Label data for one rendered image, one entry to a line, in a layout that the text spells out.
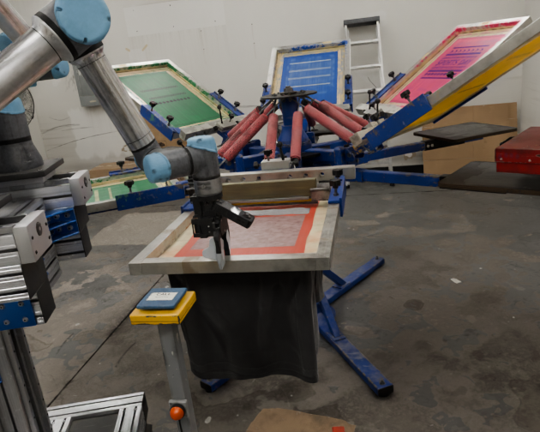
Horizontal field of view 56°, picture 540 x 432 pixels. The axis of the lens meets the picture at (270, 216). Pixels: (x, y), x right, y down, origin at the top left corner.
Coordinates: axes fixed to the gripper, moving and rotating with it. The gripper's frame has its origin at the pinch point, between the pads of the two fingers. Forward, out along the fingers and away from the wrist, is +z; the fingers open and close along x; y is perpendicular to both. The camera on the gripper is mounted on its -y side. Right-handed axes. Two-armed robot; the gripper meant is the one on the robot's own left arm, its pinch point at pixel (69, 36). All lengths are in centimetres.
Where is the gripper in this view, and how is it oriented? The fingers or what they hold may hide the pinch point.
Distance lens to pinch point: 234.9
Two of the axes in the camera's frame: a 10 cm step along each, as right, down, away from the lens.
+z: 3.0, -3.2, 9.0
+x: 9.5, 1.2, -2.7
